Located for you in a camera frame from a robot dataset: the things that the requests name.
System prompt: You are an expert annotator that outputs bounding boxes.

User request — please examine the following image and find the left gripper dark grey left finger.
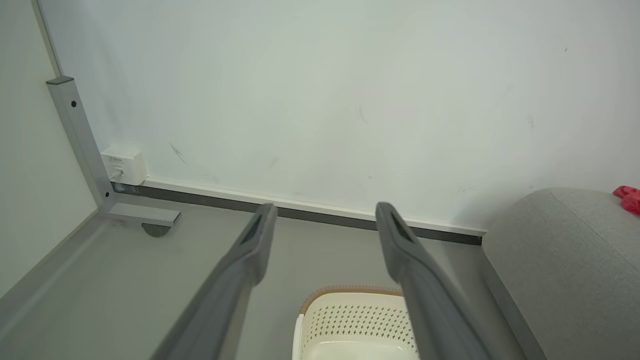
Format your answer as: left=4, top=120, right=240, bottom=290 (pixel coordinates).
left=150, top=202, right=279, bottom=360

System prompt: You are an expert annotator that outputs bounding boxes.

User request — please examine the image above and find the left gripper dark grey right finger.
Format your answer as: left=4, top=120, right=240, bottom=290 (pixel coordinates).
left=375, top=201, right=493, bottom=360

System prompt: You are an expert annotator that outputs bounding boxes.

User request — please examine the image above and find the red garment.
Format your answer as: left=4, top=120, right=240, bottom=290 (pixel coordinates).
left=612, top=185, right=640, bottom=217

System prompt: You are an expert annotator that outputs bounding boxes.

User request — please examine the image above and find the cream perforated laundry basket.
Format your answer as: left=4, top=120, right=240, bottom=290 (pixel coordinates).
left=291, top=285, right=421, bottom=360

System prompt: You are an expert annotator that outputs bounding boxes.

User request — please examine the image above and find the white and dark baseboard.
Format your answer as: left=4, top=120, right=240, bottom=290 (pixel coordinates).
left=112, top=177, right=488, bottom=246

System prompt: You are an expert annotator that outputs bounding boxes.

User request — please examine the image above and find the grey fabric sofa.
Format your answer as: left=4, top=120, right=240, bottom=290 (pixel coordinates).
left=481, top=187, right=640, bottom=360

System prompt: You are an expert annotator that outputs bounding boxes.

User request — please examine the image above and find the grey round frame foot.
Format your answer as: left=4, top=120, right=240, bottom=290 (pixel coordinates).
left=141, top=222, right=172, bottom=238

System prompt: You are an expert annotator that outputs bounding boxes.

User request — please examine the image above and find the white wall socket box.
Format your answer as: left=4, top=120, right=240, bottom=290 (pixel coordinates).
left=100, top=144, right=148, bottom=187

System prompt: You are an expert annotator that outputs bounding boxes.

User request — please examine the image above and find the grey metal frame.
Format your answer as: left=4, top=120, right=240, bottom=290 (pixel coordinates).
left=0, top=76, right=182, bottom=341

